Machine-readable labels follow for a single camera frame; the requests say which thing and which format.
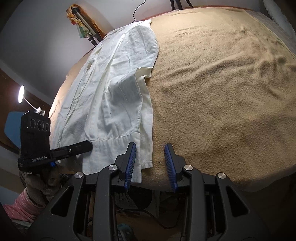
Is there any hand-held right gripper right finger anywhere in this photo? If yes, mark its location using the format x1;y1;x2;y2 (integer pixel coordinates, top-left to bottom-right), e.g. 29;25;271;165
164;143;271;241

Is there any white clamp desk lamp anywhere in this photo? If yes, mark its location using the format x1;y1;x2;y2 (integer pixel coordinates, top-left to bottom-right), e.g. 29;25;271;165
18;85;45;116

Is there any green striped white pillow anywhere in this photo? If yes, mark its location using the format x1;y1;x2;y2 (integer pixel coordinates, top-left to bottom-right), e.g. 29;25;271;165
262;0;296;27

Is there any pale checked bedsheet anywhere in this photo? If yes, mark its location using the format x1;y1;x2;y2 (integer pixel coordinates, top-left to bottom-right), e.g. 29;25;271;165
248;9;296;61

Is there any beige blanket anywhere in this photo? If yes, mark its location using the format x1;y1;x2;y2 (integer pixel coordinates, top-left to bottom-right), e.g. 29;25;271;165
47;6;296;193

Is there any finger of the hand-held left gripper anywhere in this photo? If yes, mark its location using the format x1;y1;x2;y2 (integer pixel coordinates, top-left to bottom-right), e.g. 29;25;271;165
52;140;93;160

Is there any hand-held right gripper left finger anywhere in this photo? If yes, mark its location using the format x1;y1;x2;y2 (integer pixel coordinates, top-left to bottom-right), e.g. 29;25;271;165
28;142;137;241

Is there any black ring light cable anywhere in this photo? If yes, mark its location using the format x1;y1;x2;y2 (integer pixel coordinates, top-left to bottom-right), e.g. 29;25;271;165
132;0;147;24

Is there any blue chair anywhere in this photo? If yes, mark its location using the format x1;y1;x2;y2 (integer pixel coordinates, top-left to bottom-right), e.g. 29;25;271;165
5;111;23;149

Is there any colourful printed cloth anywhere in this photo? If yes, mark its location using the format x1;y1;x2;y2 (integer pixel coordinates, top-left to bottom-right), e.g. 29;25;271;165
67;5;89;39

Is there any white button shirt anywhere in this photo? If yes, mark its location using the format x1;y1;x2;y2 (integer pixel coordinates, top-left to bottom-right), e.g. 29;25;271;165
49;20;160;183

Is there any black mini tripod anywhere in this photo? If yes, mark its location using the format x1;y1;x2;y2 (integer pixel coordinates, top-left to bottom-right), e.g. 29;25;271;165
170;0;193;11

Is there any person's left hand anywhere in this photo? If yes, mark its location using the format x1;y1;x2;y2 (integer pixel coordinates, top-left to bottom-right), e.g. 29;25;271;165
24;171;62;204

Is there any folded silver tripod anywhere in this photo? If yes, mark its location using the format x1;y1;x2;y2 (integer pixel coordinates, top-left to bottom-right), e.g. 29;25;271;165
72;7;102;47

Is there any blue patterned object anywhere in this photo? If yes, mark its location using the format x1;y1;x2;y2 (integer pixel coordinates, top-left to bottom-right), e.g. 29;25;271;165
117;223;135;241

